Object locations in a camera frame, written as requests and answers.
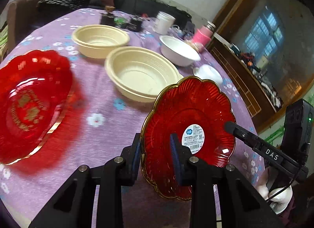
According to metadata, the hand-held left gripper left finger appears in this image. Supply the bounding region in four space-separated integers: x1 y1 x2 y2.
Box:
28 132 143 228

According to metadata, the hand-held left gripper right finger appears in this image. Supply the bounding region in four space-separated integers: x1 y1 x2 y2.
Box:
170 133 285 228

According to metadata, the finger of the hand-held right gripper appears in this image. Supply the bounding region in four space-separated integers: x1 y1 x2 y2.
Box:
224 121 308 183

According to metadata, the small red fluted plate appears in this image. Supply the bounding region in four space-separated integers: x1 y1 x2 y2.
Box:
140 76 237 201

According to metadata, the beige plastic bowl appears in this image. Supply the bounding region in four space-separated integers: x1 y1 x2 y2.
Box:
72 24 130 59
105 46 184 103

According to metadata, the white paper bowl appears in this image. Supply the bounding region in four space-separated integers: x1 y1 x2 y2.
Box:
159 35 201 67

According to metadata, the large red plate gold print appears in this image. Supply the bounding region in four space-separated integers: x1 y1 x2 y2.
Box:
0 49 85 167

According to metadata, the person's right hand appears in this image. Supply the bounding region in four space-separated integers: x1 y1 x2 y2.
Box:
255 183 294 215

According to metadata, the wooden cabinet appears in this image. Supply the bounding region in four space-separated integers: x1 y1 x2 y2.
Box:
208 33 287 133

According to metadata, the small white dish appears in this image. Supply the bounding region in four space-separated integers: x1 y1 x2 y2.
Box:
193 64 223 84

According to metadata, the pink bottle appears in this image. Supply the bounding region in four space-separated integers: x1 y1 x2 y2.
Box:
193 21 217 53

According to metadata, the black jar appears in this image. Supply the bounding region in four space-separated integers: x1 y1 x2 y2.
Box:
128 16 143 32

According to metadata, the white plastic jar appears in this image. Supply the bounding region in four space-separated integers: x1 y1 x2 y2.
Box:
154 11 175 35

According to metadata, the green packet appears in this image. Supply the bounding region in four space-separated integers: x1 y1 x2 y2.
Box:
114 17 128 28

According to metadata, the dark bottle with cork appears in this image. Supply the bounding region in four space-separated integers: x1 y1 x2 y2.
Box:
101 5 116 25

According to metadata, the black sofa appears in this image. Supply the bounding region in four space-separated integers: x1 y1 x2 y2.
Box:
88 0 192 30

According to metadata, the green cloth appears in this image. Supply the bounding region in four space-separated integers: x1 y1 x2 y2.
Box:
0 26 8 54

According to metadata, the black cable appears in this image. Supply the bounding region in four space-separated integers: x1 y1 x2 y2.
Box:
266 167 303 202

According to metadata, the wooden door frame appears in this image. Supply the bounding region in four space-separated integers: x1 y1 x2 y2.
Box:
212 0 273 35

